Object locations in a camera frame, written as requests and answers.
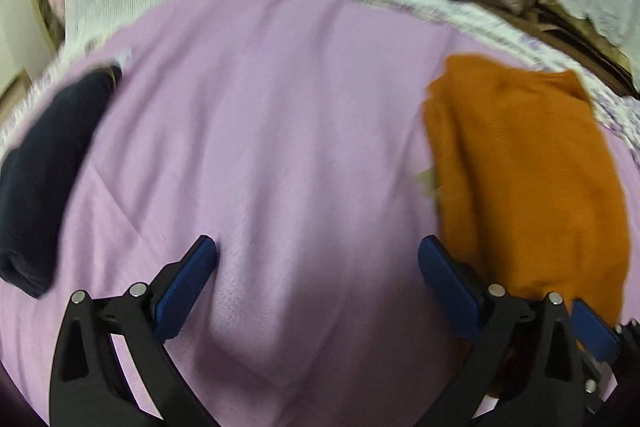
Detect purple bed sheet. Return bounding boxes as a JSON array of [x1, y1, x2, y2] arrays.
[[0, 0, 640, 427]]

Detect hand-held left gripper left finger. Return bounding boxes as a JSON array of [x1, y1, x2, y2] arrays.
[[47, 234, 219, 427]]

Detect orange knit sweater with cat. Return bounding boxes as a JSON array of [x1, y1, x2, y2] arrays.
[[410, 53, 632, 328]]

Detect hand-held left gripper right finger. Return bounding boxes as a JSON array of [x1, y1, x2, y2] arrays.
[[417, 234, 607, 427]]

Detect dark navy cloth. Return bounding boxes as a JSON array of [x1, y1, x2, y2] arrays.
[[0, 64, 125, 299]]

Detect brown striped folded blankets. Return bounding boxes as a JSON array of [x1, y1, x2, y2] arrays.
[[300, 0, 640, 98]]

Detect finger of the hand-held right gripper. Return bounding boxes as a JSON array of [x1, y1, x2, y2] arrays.
[[571, 299, 632, 408]]

